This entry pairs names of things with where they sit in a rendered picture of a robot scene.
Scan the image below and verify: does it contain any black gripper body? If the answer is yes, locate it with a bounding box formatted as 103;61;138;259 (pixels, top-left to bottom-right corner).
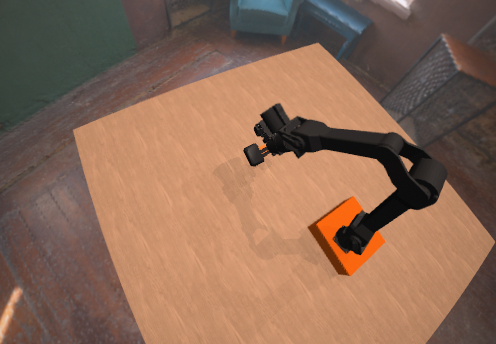
243;133;286;167

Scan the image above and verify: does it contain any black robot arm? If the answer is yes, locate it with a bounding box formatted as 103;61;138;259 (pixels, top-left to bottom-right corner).
254;103;448;255

